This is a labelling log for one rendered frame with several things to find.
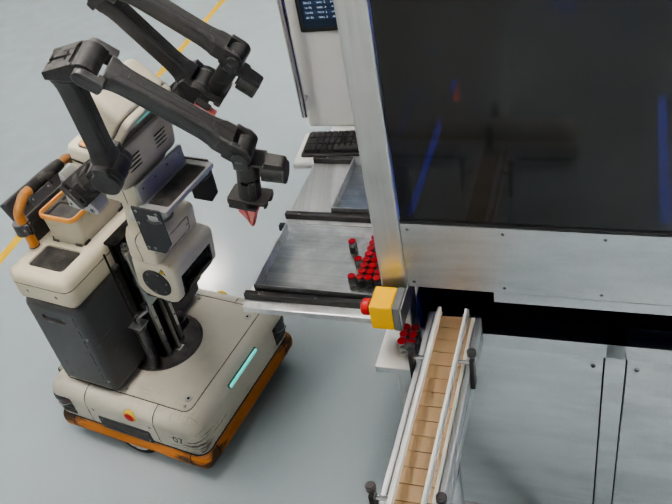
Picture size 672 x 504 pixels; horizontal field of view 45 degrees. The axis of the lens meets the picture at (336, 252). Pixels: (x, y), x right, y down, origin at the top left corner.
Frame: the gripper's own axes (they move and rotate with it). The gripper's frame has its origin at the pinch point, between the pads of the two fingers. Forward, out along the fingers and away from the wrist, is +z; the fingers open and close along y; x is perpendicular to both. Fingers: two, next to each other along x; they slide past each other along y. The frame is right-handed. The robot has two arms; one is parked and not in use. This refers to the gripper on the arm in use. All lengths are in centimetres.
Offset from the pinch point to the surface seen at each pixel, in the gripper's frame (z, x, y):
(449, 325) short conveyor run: 7, -16, 54
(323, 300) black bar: 15.1, -8.1, 20.6
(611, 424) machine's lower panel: 34, -13, 96
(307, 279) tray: 18.0, 1.0, 13.5
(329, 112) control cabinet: 23, 88, -5
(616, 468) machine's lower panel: 52, -13, 101
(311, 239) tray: 18.6, 17.3, 9.7
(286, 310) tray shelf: 18.6, -10.7, 11.4
